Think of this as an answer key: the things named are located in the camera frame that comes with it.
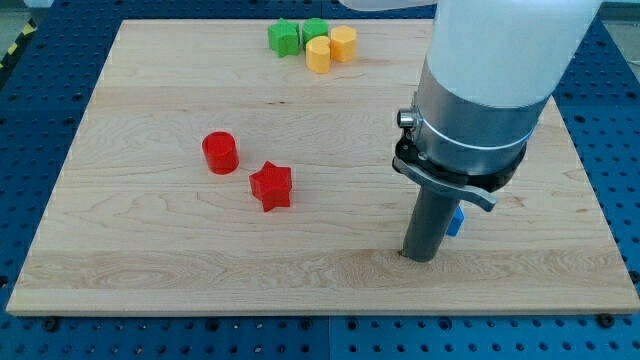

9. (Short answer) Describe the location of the red star block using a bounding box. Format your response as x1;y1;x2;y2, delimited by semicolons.
249;161;292;212

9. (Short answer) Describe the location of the blue triangle block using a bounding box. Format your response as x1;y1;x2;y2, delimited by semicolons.
446;206;465;237

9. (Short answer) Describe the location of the wooden board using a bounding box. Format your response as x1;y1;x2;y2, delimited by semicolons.
7;20;639;317

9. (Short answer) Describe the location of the yellow hexagon block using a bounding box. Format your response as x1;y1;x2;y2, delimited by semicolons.
330;25;357;62

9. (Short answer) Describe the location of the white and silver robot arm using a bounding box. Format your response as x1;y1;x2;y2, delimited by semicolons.
393;0;600;211

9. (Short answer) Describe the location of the red cylinder block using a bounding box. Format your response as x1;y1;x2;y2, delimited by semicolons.
202;131;239;175

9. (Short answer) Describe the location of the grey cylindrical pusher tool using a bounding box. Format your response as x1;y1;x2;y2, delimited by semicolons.
400;187;459;262

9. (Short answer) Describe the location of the green star block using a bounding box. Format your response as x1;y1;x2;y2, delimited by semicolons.
267;18;300;58

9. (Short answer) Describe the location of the green hexagon block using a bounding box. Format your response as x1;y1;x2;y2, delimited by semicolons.
302;18;329;47

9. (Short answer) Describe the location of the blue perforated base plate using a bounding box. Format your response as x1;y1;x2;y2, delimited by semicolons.
1;0;639;359

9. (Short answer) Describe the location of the yellow heart block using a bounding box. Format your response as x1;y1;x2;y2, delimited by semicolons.
305;36;331;74

